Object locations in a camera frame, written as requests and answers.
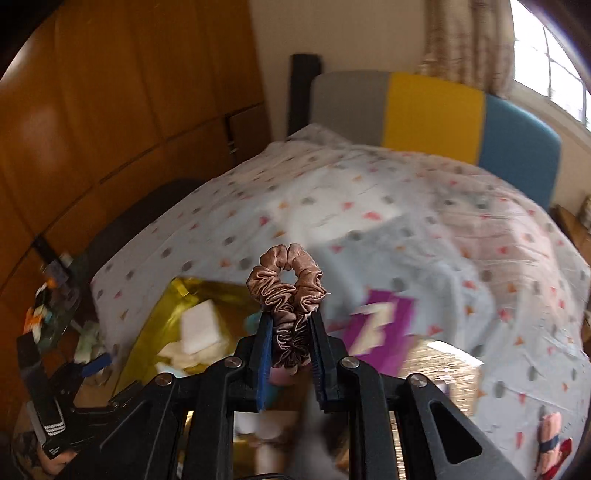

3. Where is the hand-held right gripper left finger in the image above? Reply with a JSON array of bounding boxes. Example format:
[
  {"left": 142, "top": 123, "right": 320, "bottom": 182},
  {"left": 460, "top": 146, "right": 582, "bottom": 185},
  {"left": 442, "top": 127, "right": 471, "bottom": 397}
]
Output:
[{"left": 69, "top": 311, "right": 274, "bottom": 480}]

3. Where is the person's left hand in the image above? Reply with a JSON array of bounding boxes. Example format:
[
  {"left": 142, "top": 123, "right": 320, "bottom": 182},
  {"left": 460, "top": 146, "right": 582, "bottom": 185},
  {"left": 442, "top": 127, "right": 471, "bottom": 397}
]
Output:
[{"left": 44, "top": 450, "right": 78, "bottom": 475}]

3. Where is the brown satin scrunchie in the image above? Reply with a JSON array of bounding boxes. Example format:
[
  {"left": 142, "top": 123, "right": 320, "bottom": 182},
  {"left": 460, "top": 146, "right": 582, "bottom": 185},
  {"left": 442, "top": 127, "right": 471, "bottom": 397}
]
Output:
[{"left": 247, "top": 243, "right": 328, "bottom": 370}]

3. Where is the red knit plush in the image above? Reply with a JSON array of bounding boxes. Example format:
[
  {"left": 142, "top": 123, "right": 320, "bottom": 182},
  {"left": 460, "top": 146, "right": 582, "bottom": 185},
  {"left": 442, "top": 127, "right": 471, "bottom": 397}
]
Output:
[{"left": 538, "top": 455, "right": 573, "bottom": 478}]

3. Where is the purple tissue box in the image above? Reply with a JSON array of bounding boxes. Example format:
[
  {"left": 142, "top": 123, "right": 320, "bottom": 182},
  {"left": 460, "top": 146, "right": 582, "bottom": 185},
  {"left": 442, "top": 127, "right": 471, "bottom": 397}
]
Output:
[{"left": 344, "top": 288, "right": 416, "bottom": 370}]

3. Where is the checked curtain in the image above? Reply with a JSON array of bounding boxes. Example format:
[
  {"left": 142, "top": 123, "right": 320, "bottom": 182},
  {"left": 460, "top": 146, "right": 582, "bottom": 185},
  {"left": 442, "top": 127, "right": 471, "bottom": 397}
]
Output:
[{"left": 418, "top": 0, "right": 515, "bottom": 100}]

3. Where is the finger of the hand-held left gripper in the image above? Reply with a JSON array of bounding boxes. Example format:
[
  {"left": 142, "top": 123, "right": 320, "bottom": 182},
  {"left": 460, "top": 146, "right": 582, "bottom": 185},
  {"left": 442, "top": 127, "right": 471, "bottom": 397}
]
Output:
[{"left": 81, "top": 353, "right": 113, "bottom": 378}]

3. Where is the wooden wardrobe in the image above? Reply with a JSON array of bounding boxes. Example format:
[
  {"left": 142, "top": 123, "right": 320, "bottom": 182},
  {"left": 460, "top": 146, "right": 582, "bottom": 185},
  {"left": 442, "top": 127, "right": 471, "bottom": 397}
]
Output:
[{"left": 0, "top": 0, "right": 273, "bottom": 416}]

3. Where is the pale cloth glove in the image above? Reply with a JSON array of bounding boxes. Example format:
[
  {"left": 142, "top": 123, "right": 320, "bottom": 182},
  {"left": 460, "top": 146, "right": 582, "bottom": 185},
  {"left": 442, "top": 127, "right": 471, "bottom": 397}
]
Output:
[{"left": 74, "top": 323, "right": 108, "bottom": 365}]

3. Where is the yellow shiny container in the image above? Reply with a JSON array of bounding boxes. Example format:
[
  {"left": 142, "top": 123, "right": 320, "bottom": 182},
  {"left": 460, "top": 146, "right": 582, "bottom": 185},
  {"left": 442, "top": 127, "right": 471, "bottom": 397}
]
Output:
[{"left": 113, "top": 276, "right": 278, "bottom": 407}]

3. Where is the grey yellow blue headboard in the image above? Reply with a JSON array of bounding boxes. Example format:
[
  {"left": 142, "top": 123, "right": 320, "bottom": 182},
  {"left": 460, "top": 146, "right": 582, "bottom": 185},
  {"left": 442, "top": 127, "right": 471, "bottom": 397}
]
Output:
[{"left": 310, "top": 69, "right": 561, "bottom": 208}]

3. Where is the pink cloth with blue band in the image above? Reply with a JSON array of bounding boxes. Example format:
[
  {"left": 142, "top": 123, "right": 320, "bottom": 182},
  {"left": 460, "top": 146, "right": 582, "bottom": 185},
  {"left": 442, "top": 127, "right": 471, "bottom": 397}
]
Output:
[{"left": 536, "top": 411, "right": 573, "bottom": 476}]

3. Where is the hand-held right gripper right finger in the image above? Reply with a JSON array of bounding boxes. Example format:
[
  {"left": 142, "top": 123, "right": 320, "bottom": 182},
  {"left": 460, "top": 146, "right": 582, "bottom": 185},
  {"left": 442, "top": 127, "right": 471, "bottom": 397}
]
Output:
[{"left": 308, "top": 310, "right": 525, "bottom": 480}]

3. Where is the white sponge block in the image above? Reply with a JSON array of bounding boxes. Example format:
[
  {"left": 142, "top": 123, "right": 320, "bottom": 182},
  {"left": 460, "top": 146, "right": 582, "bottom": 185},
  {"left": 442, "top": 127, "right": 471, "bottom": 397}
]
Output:
[{"left": 179, "top": 299, "right": 227, "bottom": 356}]

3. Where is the window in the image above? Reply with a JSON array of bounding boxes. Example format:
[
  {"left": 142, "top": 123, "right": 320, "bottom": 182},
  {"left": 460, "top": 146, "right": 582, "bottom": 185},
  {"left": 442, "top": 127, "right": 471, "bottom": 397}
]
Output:
[{"left": 510, "top": 0, "right": 591, "bottom": 130}]

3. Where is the dark bed frame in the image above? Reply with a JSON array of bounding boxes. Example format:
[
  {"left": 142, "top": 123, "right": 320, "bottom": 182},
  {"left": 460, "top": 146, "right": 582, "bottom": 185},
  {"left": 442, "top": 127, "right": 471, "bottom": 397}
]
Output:
[{"left": 88, "top": 178, "right": 208, "bottom": 278}]

